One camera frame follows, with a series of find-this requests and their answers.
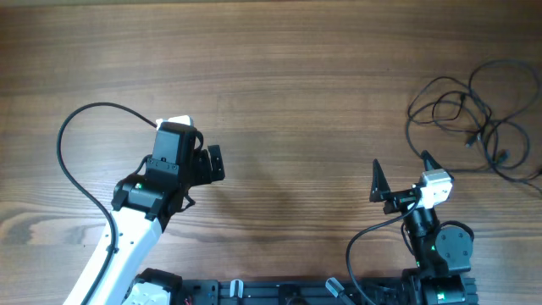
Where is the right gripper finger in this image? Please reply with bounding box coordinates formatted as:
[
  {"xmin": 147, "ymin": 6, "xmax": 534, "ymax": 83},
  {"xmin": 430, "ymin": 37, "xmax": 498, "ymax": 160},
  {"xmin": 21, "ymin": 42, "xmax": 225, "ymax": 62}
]
[
  {"xmin": 421, "ymin": 150, "xmax": 454, "ymax": 181},
  {"xmin": 369, "ymin": 159, "xmax": 390, "ymax": 202}
]

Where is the black usb-c cable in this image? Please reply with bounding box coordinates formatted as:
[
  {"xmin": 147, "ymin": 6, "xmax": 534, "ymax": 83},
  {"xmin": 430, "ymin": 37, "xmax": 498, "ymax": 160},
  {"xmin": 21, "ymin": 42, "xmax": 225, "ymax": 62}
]
[{"xmin": 463, "ymin": 92, "xmax": 532, "ymax": 170}]

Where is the thick black usb cable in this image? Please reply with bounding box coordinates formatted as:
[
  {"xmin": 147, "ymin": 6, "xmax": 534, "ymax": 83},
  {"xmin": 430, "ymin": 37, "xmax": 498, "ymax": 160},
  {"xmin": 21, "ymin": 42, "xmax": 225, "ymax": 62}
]
[{"xmin": 465, "ymin": 58, "xmax": 542, "ymax": 191}]

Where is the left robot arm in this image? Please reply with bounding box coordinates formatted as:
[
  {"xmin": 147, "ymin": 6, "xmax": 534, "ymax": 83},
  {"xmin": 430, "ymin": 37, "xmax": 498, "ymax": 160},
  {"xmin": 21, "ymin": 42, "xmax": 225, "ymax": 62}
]
[{"xmin": 66, "ymin": 115, "xmax": 225, "ymax": 304}]

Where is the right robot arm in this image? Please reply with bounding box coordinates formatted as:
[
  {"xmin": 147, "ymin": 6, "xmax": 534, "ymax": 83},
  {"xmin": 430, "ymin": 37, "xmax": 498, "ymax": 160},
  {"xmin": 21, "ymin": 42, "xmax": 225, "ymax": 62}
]
[{"xmin": 363, "ymin": 151, "xmax": 479, "ymax": 305}]

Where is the right camera cable black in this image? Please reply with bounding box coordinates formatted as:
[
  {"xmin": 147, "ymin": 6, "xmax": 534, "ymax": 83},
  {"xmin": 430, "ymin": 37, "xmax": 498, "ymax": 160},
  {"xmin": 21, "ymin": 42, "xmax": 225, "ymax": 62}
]
[{"xmin": 345, "ymin": 208, "xmax": 412, "ymax": 304}]

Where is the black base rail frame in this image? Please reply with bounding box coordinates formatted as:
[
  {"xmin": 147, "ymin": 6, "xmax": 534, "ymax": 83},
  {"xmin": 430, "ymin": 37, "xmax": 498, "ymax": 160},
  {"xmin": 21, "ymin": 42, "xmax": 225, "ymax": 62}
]
[{"xmin": 172, "ymin": 277, "xmax": 479, "ymax": 305}]

